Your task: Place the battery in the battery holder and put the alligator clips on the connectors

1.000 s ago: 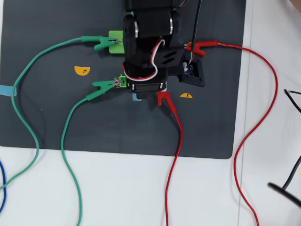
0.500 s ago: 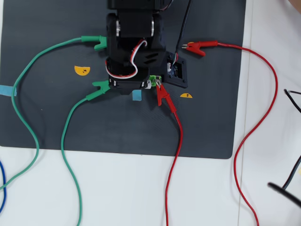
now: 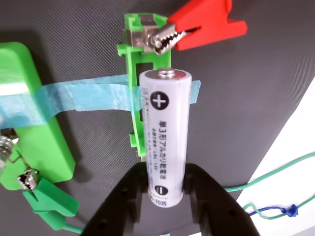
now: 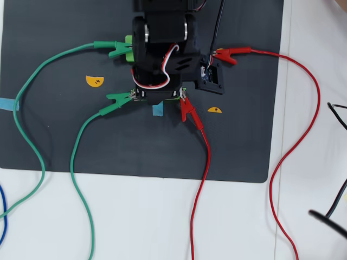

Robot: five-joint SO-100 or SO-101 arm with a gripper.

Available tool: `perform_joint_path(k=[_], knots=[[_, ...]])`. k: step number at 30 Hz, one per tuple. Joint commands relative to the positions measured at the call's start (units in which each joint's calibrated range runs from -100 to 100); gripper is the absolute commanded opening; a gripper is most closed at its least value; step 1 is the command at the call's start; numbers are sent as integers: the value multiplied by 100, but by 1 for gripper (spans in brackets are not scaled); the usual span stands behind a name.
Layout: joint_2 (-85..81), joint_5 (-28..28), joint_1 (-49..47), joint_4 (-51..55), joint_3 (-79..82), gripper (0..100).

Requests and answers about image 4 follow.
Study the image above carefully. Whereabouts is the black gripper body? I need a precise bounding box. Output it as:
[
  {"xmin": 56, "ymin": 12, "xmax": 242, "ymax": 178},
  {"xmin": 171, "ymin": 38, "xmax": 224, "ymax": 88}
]
[{"xmin": 132, "ymin": 53, "xmax": 203, "ymax": 95}]

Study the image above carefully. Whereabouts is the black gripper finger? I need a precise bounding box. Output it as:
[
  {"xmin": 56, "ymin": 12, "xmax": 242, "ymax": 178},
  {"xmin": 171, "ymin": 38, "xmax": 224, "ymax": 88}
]
[{"xmin": 147, "ymin": 93, "xmax": 174, "ymax": 105}]

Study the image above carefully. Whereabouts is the red alligator clip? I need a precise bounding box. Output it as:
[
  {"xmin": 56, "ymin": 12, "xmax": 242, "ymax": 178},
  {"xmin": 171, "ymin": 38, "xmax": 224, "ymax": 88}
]
[
  {"xmin": 178, "ymin": 91, "xmax": 204, "ymax": 131},
  {"xmin": 209, "ymin": 46, "xmax": 252, "ymax": 66}
]

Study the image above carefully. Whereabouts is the red cable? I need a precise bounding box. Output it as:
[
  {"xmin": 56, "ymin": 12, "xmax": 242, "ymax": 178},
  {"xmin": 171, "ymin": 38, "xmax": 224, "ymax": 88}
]
[
  {"xmin": 249, "ymin": 48, "xmax": 322, "ymax": 260},
  {"xmin": 190, "ymin": 128, "xmax": 212, "ymax": 260}
]

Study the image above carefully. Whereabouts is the green battery holder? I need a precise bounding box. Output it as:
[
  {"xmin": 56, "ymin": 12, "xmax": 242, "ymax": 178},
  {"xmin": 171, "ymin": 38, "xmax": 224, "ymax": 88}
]
[{"xmin": 131, "ymin": 87, "xmax": 188, "ymax": 103}]

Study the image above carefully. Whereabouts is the green alligator clip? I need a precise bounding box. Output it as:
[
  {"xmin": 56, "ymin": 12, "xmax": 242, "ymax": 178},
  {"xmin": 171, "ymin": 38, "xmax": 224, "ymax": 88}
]
[
  {"xmin": 99, "ymin": 92, "xmax": 138, "ymax": 117},
  {"xmin": 93, "ymin": 40, "xmax": 134, "ymax": 59}
]

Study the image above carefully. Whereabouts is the green bulb holder block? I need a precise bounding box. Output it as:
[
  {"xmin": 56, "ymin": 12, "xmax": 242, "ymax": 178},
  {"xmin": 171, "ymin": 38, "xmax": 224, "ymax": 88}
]
[{"xmin": 125, "ymin": 35, "xmax": 136, "ymax": 62}]

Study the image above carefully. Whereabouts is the dark grey work mat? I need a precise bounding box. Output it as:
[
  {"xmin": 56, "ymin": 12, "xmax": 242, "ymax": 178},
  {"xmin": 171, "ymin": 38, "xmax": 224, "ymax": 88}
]
[{"xmin": 0, "ymin": 0, "xmax": 285, "ymax": 184}]

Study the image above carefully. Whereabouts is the short blue tape piece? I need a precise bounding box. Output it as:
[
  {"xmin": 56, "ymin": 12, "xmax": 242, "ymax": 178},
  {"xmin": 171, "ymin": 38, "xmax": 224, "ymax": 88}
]
[{"xmin": 0, "ymin": 97, "xmax": 20, "ymax": 112}]

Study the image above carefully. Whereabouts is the blurry black bar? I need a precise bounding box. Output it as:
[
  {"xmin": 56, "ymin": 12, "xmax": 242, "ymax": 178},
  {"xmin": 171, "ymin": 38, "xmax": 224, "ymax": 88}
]
[{"xmin": 308, "ymin": 210, "xmax": 347, "ymax": 241}]

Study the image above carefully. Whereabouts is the white red servo wire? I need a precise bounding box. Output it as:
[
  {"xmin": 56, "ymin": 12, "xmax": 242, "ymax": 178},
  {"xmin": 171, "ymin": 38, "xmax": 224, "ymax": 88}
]
[{"xmin": 131, "ymin": 43, "xmax": 181, "ymax": 90}]

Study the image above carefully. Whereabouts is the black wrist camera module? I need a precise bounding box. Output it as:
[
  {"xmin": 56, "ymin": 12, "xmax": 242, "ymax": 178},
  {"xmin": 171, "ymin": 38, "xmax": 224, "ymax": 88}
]
[{"xmin": 194, "ymin": 54, "xmax": 226, "ymax": 95}]

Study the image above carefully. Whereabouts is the black camera cable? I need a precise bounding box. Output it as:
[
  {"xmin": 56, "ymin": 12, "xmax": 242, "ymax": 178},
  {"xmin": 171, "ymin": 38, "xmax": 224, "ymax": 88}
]
[{"xmin": 209, "ymin": 0, "xmax": 226, "ymax": 66}]

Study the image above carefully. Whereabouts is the green cable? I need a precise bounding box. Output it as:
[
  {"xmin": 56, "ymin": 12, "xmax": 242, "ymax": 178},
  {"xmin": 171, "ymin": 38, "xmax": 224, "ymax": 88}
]
[
  {"xmin": 0, "ymin": 42, "xmax": 95, "ymax": 219},
  {"xmin": 69, "ymin": 112, "xmax": 96, "ymax": 260}
]

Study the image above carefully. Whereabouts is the thin black cable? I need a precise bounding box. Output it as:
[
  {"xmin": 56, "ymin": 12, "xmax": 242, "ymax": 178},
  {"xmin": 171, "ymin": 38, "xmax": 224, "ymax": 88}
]
[{"xmin": 327, "ymin": 102, "xmax": 347, "ymax": 130}]

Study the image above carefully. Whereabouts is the blue cable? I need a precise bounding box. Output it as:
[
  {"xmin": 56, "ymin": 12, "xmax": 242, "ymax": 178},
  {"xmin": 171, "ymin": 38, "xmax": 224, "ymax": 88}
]
[{"xmin": 0, "ymin": 184, "xmax": 8, "ymax": 244}]

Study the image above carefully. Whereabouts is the dark grey cable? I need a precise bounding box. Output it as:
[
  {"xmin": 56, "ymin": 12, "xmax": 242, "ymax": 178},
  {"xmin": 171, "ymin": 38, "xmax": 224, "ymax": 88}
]
[{"xmin": 325, "ymin": 178, "xmax": 347, "ymax": 219}]

